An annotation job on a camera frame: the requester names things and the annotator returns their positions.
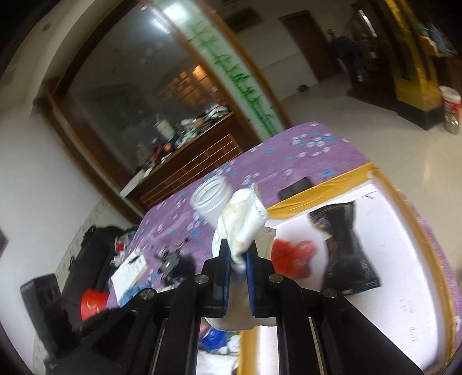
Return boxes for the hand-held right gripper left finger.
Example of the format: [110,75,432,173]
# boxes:
[43,238,232,375]

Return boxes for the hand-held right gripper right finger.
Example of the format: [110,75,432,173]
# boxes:
[246,239,424,375]

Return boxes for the stained white cloth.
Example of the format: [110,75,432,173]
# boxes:
[206,182,278,331]

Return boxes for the white tray with yellow tape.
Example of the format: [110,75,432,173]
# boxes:
[238,162,462,375]

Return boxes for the red plastic bag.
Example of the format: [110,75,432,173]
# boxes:
[271,240,314,280]

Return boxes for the small black electric motor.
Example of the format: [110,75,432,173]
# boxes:
[155,241,197,285]

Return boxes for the white plastic jar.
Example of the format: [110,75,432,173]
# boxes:
[189,177,233,231]

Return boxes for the white notebook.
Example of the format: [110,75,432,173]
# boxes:
[111,252,148,300]

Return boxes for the black snack packet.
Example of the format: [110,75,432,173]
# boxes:
[308,202,381,296]

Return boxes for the black rectangular device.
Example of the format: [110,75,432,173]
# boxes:
[278,177,313,200]

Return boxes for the wooden sideboard cabinet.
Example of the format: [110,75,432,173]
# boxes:
[119,108,242,213]

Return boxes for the black fabric bag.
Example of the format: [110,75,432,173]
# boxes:
[68,225,138,314]

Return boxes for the red shopping bag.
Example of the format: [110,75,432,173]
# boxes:
[80,290,109,321]

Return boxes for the pile of assorted clutter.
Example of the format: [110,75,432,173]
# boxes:
[137,103,232,174]

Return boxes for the black box speaker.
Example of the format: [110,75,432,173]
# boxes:
[20,274,67,357]

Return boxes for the bamboo painted white pillar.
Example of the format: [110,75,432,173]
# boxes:
[155,0,286,139]

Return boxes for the brown wooden door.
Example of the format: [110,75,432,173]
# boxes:
[280,10,338,83]

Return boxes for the wooden stair railing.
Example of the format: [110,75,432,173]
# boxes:
[350,14,379,91]

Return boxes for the white and red bucket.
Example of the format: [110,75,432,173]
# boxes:
[438,86,462,125]

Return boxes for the gold and black pillar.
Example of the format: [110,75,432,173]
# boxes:
[375,0,444,130]

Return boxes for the wooden side desk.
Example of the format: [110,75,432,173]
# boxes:
[420,36,462,83]

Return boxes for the blue backpack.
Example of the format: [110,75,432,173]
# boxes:
[426,25,448,51]

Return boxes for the stair post with dark jacket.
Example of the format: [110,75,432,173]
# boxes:
[330,29,365,85]

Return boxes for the dark wall-mounted frame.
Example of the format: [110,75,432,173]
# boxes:
[226,11,258,35]

